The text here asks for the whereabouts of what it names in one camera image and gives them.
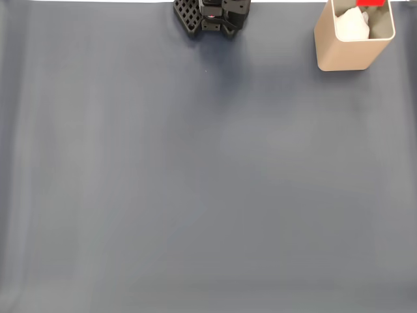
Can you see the beige rounded box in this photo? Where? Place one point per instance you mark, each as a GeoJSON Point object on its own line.
{"type": "Point", "coordinates": [342, 55]}

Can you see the white crumpled paper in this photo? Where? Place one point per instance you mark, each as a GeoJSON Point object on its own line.
{"type": "Point", "coordinates": [352, 26]}

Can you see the red cube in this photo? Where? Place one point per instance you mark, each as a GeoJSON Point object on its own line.
{"type": "Point", "coordinates": [369, 2]}

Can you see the dark grey mat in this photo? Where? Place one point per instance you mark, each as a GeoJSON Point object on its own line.
{"type": "Point", "coordinates": [208, 195]}

